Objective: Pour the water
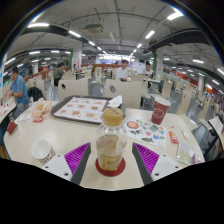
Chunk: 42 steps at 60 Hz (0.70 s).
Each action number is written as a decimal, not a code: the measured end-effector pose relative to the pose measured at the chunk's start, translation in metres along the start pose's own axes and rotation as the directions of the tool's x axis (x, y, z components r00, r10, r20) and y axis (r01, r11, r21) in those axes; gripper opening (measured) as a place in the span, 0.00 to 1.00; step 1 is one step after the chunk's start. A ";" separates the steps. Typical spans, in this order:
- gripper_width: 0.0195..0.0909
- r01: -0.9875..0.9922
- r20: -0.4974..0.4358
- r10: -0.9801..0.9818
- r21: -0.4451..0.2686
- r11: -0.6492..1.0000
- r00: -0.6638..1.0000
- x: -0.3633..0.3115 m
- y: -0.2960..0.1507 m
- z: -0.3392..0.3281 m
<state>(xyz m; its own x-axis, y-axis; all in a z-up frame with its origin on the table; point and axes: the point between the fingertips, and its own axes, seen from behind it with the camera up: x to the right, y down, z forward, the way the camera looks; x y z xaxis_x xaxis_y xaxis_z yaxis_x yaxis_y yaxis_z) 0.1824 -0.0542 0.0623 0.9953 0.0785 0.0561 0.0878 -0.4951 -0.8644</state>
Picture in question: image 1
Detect red ketchup packet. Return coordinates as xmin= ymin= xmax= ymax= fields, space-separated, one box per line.
xmin=168 ymin=130 xmax=179 ymax=145

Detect paper wrapper with fried food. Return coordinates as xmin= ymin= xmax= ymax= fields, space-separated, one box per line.
xmin=31 ymin=98 xmax=53 ymax=119

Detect small red box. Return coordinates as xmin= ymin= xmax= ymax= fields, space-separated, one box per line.
xmin=6 ymin=120 xmax=18 ymax=136

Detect white patterned mug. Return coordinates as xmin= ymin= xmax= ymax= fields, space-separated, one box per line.
xmin=31 ymin=138 xmax=57 ymax=166

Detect clear bottle with yellow cap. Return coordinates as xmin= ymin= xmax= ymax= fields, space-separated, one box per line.
xmin=95 ymin=107 xmax=129 ymax=173

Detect ceiling strip lights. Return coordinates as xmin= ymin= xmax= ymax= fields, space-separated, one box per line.
xmin=3 ymin=11 xmax=224 ymax=96

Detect ceiling air conditioner unit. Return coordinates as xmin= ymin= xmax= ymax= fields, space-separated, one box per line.
xmin=83 ymin=23 xmax=105 ymax=34

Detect brown food tray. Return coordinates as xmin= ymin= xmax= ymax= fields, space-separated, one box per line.
xmin=50 ymin=95 xmax=127 ymax=125

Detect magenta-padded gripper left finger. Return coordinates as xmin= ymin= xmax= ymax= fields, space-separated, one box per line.
xmin=40 ymin=142 xmax=92 ymax=185

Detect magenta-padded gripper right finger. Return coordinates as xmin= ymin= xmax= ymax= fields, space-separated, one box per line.
xmin=131 ymin=142 xmax=184 ymax=185

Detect flat round red coaster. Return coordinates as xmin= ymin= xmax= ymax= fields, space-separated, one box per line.
xmin=95 ymin=156 xmax=127 ymax=177

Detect colourful printed paper flyer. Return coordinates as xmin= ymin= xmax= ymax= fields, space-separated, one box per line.
xmin=123 ymin=116 xmax=167 ymax=149

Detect beige side table with food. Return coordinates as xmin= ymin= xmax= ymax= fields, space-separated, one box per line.
xmin=0 ymin=96 xmax=17 ymax=124

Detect person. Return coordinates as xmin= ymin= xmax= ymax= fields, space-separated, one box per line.
xmin=114 ymin=59 xmax=130 ymax=83
xmin=5 ymin=65 xmax=30 ymax=119
xmin=53 ymin=61 xmax=67 ymax=87
xmin=141 ymin=60 xmax=155 ymax=79

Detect clear plastic bag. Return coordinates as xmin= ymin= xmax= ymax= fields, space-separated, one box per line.
xmin=175 ymin=140 xmax=198 ymax=166

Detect red paper cup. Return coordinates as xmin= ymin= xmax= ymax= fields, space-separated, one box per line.
xmin=150 ymin=96 xmax=172 ymax=126

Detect crumpled white napkin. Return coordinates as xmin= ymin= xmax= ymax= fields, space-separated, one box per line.
xmin=107 ymin=95 xmax=124 ymax=109

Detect beige chair with round hole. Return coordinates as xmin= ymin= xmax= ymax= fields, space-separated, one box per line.
xmin=57 ymin=78 xmax=90 ymax=102
xmin=104 ymin=79 xmax=143 ymax=109

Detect black backpack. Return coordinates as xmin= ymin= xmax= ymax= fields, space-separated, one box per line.
xmin=27 ymin=86 xmax=44 ymax=103

